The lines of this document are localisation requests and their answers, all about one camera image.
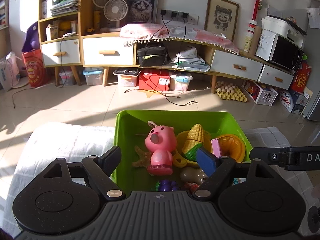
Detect pink rectangular block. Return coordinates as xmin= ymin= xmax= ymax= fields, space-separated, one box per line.
xmin=211 ymin=138 xmax=222 ymax=158

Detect caveman figurine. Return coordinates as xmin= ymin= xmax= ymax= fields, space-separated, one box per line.
xmin=181 ymin=182 xmax=200 ymax=193

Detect purple toy grapes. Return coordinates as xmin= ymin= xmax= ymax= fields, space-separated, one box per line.
xmin=155 ymin=179 xmax=180 ymax=192

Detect pink pig toy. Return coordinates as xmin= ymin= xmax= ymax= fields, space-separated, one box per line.
xmin=145 ymin=121 xmax=177 ymax=176

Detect orange toy bowl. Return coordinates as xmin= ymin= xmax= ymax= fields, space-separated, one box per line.
xmin=217 ymin=134 xmax=246 ymax=163

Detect yellow toy corn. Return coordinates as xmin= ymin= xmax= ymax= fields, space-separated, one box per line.
xmin=182 ymin=124 xmax=205 ymax=161

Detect grey checked tablecloth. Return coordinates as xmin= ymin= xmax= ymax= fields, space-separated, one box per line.
xmin=2 ymin=122 xmax=320 ymax=238

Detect yellow toy pot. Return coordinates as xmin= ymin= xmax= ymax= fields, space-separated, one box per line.
xmin=172 ymin=131 xmax=213 ymax=168

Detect brown toy starfish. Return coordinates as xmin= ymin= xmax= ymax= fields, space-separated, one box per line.
xmin=132 ymin=146 xmax=152 ymax=168

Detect green plastic bin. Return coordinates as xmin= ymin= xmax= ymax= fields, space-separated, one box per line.
xmin=111 ymin=110 xmax=252 ymax=194

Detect white toy crate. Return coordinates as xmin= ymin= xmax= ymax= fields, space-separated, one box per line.
xmin=242 ymin=80 xmax=278 ymax=106

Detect yellow egg tray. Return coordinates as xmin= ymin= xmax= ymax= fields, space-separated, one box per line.
xmin=215 ymin=81 xmax=248 ymax=102

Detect clear storage box blue lid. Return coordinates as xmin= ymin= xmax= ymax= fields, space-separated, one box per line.
xmin=82 ymin=67 xmax=104 ymax=86

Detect red storage box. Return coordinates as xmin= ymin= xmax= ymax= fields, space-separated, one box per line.
xmin=138 ymin=69 xmax=170 ymax=92

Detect black microwave oven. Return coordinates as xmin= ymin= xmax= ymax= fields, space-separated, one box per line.
xmin=255 ymin=29 xmax=304 ymax=72

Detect black bag on shelf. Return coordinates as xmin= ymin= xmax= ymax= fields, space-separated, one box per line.
xmin=137 ymin=46 xmax=167 ymax=67

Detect red paper bag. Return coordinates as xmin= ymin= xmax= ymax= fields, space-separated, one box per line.
xmin=22 ymin=49 xmax=49 ymax=88

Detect white plastic bag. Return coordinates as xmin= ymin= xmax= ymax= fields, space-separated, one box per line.
xmin=0 ymin=51 xmax=20 ymax=92

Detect wooden tv cabinet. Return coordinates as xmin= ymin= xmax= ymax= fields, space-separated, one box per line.
xmin=38 ymin=2 xmax=293 ymax=89

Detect pink lace cloth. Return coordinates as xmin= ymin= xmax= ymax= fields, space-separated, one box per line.
xmin=120 ymin=23 xmax=239 ymax=55

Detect white desk fan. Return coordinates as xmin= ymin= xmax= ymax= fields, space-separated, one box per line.
xmin=104 ymin=0 xmax=129 ymax=28

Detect cartoon girl picture frame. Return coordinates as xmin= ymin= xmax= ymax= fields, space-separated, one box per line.
xmin=204 ymin=0 xmax=240 ymax=41

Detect cat picture frame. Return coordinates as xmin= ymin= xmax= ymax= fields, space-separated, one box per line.
xmin=126 ymin=0 xmax=158 ymax=24

